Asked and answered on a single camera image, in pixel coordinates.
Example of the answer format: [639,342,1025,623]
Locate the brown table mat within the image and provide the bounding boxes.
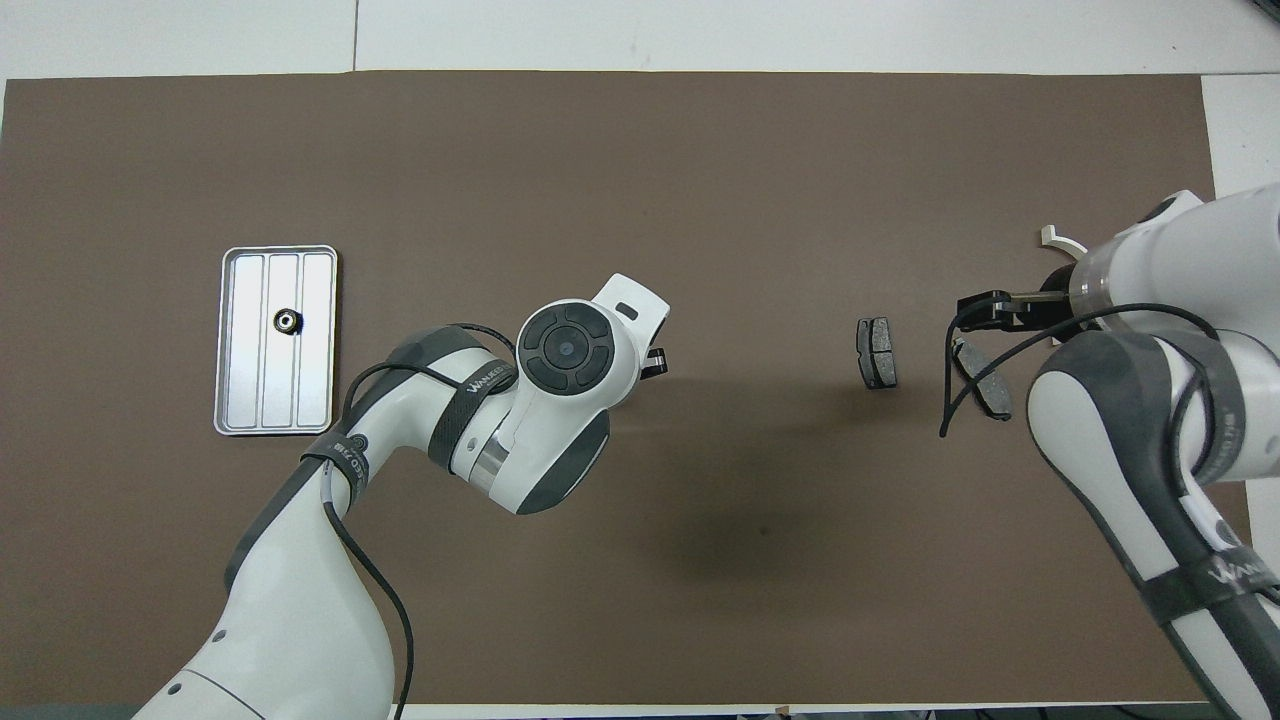
[0,70,1251,706]

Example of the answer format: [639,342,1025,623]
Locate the dark grey rectangular brake pad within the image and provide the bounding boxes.
[857,317,898,391]

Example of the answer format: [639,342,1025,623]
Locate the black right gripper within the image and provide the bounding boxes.
[957,265,1079,346]

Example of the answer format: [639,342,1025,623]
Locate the silver metal tray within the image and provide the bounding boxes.
[213,245,339,437]

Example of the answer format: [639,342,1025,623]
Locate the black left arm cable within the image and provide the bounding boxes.
[322,322,521,720]

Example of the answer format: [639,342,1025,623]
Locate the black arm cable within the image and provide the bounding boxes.
[938,302,1226,481]
[322,322,521,720]

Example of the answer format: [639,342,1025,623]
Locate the dark grey curved brake pad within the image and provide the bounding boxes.
[950,338,1013,421]

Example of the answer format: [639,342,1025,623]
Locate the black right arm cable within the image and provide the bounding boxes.
[938,302,1226,481]

